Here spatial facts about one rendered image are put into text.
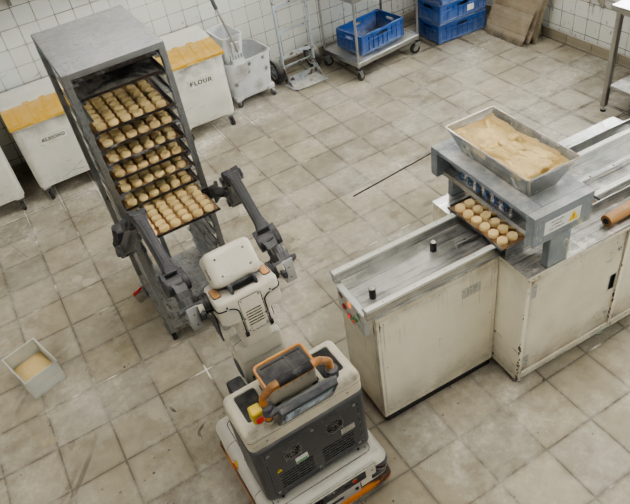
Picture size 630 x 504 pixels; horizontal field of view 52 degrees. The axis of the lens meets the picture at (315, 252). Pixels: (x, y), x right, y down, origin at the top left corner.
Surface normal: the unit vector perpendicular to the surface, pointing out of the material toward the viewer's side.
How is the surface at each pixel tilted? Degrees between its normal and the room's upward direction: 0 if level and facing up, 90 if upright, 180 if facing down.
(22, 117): 8
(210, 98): 93
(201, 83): 92
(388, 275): 0
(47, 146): 91
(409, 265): 0
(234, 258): 47
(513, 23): 67
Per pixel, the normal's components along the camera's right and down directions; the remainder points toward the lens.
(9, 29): 0.51, 0.52
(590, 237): -0.14, -0.74
